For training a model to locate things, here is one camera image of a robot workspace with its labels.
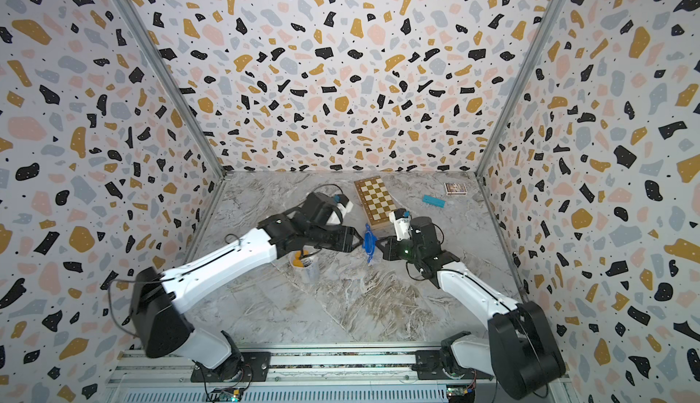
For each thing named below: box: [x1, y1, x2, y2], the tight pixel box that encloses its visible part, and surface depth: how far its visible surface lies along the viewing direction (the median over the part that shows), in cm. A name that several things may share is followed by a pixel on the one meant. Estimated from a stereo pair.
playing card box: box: [443, 182, 468, 197], surface depth 119 cm
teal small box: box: [422, 194, 446, 208], surface depth 116 cm
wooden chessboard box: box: [353, 175, 398, 231], surface depth 112 cm
